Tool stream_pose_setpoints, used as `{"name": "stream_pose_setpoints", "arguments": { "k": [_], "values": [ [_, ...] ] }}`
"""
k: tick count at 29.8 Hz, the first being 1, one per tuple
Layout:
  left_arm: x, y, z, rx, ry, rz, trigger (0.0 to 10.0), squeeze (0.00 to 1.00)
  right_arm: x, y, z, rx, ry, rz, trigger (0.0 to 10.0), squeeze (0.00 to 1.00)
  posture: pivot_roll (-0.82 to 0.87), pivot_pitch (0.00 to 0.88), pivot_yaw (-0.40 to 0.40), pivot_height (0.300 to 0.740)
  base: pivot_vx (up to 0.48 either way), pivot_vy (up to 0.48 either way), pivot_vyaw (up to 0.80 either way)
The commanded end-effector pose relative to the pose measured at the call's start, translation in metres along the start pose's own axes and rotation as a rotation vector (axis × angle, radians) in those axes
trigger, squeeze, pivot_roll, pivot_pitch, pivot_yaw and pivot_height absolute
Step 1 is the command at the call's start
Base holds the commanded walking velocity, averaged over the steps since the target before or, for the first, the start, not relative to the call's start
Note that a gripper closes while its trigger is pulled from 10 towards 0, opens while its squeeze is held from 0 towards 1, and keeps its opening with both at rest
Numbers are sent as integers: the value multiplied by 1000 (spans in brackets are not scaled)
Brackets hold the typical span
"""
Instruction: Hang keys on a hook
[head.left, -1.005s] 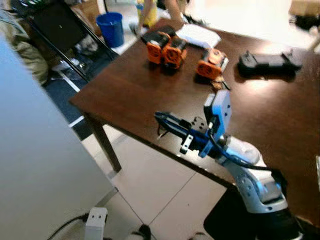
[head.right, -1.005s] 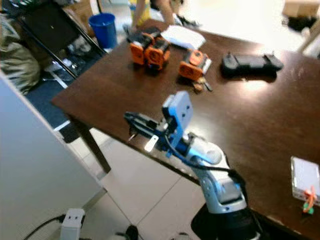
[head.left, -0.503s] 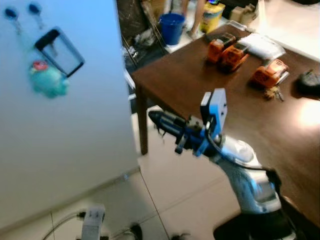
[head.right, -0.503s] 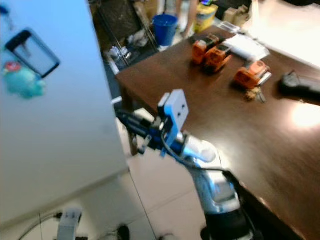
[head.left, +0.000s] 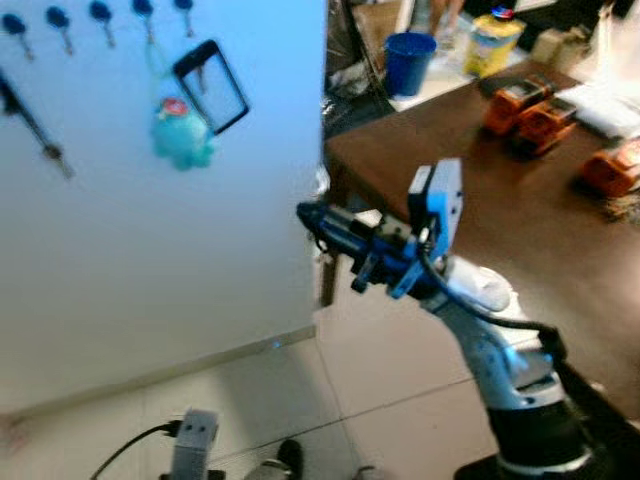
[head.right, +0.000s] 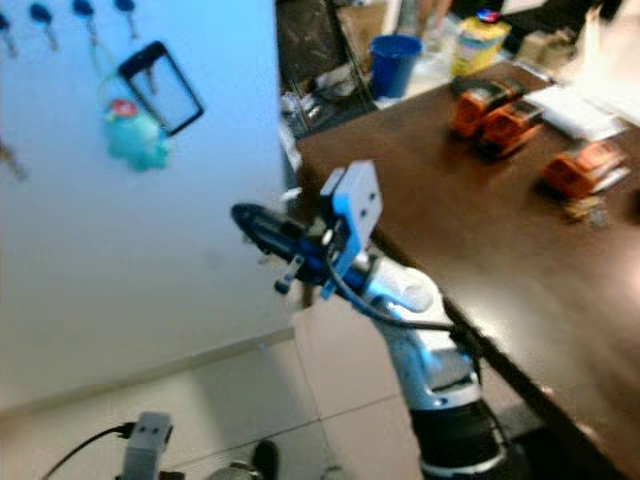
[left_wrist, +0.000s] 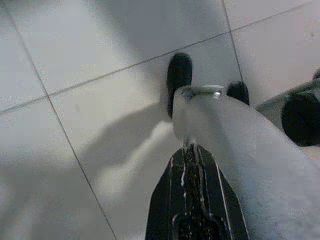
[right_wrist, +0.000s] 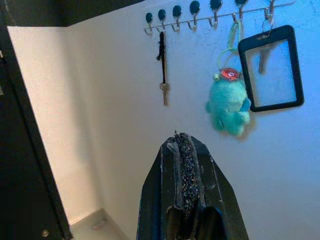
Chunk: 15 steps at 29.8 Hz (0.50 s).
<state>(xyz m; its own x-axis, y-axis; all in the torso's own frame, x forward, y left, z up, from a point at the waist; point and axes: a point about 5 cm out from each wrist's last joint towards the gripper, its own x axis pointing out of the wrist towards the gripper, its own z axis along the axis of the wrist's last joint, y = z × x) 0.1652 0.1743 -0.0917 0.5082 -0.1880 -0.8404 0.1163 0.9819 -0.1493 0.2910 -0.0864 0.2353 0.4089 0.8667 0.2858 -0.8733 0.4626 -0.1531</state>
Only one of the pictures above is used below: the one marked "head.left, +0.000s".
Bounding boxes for teal plush keychain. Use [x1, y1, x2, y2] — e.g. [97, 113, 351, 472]
[143, 35, 219, 171]

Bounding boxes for dark brown wooden table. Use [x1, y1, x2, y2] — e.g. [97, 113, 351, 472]
[318, 62, 640, 421]

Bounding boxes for blue plastic bucket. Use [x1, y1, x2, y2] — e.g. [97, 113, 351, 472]
[383, 32, 438, 98]

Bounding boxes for dark crumpled sheet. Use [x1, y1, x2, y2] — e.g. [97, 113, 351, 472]
[325, 0, 396, 101]

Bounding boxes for yellow printed container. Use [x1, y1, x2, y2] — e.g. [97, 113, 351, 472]
[465, 5, 526, 79]

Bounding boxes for person bare legs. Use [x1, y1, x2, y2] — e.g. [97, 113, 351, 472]
[428, 0, 469, 46]

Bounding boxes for small metal key bunch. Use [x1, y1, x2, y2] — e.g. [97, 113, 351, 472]
[600, 195, 640, 223]

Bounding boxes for grey robot left leg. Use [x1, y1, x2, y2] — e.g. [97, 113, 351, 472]
[245, 438, 306, 480]

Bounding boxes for white paper stack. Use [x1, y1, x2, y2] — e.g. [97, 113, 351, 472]
[555, 78, 640, 139]

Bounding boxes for small cardboard box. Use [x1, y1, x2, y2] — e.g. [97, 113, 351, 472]
[530, 27, 596, 73]

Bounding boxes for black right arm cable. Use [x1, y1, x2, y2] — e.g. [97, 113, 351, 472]
[418, 235, 569, 361]

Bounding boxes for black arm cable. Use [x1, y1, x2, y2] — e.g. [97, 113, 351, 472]
[90, 420, 183, 480]
[418, 235, 569, 361]

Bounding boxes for black frame card holder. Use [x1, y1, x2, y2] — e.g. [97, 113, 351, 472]
[172, 38, 251, 136]

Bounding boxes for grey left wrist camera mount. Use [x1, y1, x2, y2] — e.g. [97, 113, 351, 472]
[170, 408, 219, 480]

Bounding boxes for blue wall hook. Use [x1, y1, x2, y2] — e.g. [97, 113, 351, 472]
[132, 0, 159, 46]
[45, 5, 76, 56]
[2, 12, 36, 61]
[174, 0, 196, 39]
[88, 0, 117, 49]

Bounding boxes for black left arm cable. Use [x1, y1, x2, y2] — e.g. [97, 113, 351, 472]
[90, 420, 183, 480]

